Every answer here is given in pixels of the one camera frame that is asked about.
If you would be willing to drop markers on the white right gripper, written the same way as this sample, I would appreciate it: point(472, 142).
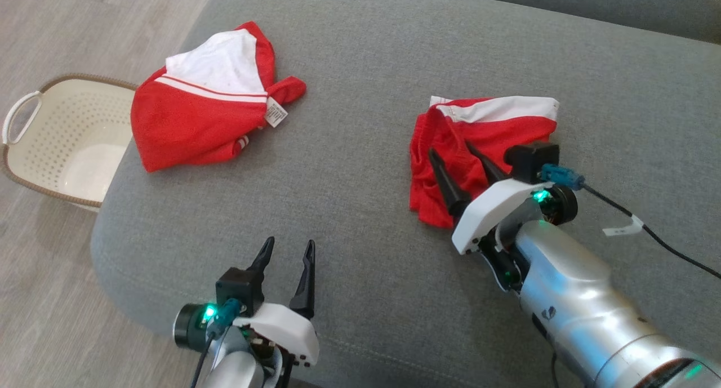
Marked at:
point(490, 208)

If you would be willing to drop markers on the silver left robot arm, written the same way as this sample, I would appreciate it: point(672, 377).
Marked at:
point(236, 371)

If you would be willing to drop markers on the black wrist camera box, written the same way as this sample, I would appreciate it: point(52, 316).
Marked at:
point(529, 160)
point(239, 289)

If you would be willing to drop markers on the red shorts with white band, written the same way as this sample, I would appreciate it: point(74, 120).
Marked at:
point(450, 134)

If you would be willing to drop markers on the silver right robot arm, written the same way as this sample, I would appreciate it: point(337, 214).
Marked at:
point(574, 298)

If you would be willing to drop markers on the red basketball jersey number 23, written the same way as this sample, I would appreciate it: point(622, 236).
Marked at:
point(186, 123)

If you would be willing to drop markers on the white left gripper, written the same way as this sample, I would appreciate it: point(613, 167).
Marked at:
point(287, 329)

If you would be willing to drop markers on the beige perforated laundry basket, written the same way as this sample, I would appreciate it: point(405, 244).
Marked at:
point(67, 140)

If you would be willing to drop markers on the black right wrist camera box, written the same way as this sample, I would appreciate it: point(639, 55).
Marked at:
point(529, 160)

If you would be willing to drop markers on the large grey sofa seat cushion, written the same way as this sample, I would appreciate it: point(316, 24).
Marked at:
point(360, 219)

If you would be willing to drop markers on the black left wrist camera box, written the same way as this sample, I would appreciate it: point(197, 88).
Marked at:
point(239, 289)

